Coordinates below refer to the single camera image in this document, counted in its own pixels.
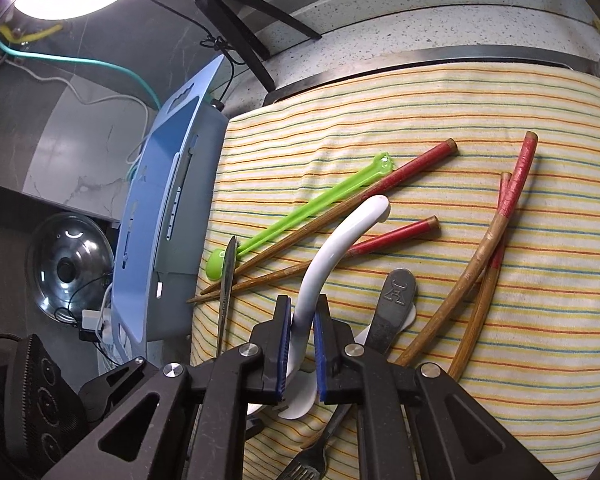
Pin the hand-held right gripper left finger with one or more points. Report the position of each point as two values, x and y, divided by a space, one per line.
281 355

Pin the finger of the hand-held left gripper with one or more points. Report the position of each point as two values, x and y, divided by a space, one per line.
97 400

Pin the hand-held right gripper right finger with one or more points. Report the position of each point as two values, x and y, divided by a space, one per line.
322 355

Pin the dark metal knife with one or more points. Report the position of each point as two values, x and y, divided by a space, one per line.
226 300

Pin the metal spoon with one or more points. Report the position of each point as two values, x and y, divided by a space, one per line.
395 300

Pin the white plastic spoon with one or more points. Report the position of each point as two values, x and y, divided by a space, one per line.
325 260

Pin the metal fork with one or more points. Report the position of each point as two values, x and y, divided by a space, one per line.
302 462

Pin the red-tipped wooden chopstick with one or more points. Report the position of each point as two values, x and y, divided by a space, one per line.
522 165
395 236
420 164
477 310

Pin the blue plastic drainer basket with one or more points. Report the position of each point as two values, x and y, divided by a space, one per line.
140 240

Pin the white power adapter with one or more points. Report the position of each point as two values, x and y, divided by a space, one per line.
92 319

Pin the green plastic spoon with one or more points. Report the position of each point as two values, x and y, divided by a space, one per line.
211 267

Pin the glass pot lid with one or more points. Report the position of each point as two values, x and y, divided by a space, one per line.
55 245

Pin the striped cloth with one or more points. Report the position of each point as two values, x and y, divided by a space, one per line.
555 310

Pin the stainless steel sink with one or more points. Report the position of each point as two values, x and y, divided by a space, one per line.
320 80

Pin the black tripod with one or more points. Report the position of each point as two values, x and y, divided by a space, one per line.
240 20

